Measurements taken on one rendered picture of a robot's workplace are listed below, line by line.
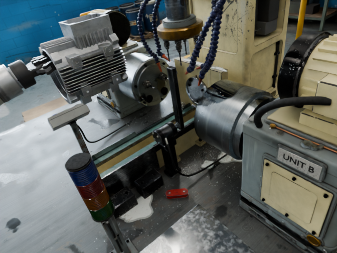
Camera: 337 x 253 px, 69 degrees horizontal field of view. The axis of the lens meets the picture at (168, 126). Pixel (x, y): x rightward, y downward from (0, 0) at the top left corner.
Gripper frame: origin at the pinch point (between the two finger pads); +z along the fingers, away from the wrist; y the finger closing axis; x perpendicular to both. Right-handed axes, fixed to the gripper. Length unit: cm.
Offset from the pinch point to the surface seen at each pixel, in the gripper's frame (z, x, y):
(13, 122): -52, 133, 290
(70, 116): -10.9, 30.2, 22.7
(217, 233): -2, 45, -51
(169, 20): 34.7, 5.2, -0.2
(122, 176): -9.6, 47.4, -8.3
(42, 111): -14, 122, 250
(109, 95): 16, 45, 50
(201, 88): 41, 37, -4
